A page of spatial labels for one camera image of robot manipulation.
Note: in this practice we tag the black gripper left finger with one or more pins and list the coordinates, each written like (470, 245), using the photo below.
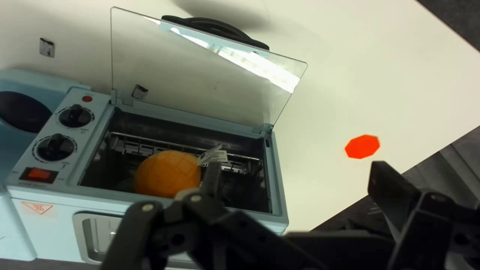
(199, 225)

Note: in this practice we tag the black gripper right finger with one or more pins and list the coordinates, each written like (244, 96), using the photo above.
(431, 224)

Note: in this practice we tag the orange ball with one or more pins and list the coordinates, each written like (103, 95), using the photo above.
(167, 173)

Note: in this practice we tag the light blue toaster oven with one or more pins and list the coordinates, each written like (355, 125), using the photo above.
(74, 179)

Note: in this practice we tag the glass oven door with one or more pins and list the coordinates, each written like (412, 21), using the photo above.
(163, 63)

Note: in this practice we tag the orange octagon sticker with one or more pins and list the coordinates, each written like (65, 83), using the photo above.
(362, 146)

